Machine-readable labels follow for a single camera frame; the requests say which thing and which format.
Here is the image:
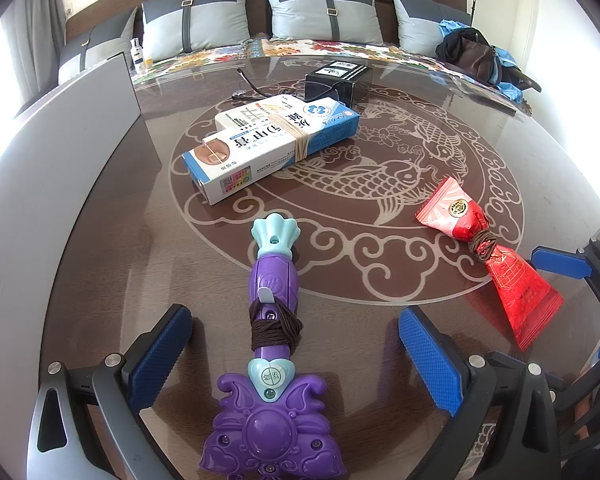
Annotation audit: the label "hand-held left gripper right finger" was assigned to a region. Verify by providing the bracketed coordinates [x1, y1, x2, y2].
[398, 305, 570, 480]

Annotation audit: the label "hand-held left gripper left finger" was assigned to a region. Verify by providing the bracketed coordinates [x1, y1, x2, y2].
[27, 304, 193, 480]

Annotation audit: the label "red foil packet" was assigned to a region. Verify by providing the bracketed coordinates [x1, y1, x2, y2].
[414, 176, 565, 352]

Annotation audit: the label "brown hair tie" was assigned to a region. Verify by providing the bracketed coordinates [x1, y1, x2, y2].
[472, 227, 501, 263]
[249, 297, 305, 353]

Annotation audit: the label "purple toy wand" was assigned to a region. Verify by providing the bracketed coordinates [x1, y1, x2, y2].
[200, 212, 348, 478]

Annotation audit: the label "tan rubber band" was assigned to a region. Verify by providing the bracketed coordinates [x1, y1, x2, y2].
[267, 112, 311, 161]

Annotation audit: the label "white blue medicine box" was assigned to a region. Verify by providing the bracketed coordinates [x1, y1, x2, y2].
[181, 92, 361, 207]

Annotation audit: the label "eyeglasses with dark arms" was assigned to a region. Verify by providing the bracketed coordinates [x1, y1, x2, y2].
[231, 66, 301, 103]

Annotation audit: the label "black box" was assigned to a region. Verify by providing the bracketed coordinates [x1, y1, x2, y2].
[304, 60, 373, 105]

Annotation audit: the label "brown patterned glass desktop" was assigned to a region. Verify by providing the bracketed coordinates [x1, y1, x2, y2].
[10, 52, 600, 480]

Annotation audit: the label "black brown bag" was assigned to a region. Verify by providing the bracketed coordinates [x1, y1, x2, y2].
[435, 27, 543, 93]

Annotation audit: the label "dark bag with clothes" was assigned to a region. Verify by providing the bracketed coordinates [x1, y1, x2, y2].
[437, 19, 528, 103]

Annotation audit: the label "grey two-tone cushion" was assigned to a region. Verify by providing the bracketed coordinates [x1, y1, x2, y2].
[56, 7, 138, 86]
[141, 0, 253, 56]
[260, 0, 385, 46]
[390, 0, 473, 53]

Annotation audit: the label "white pump bottle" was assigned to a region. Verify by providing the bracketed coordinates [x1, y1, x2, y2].
[130, 37, 146, 73]

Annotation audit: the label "floral blanket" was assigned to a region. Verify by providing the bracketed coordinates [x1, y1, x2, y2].
[130, 35, 533, 116]

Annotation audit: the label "light curtain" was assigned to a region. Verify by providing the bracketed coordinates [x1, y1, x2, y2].
[0, 0, 68, 106]

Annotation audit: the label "brown wooden sofa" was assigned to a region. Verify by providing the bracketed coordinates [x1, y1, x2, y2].
[62, 0, 468, 41]

